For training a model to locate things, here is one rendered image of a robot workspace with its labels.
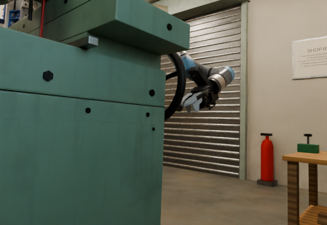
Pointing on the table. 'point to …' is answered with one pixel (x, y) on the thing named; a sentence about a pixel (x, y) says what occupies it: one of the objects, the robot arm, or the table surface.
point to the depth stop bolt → (30, 9)
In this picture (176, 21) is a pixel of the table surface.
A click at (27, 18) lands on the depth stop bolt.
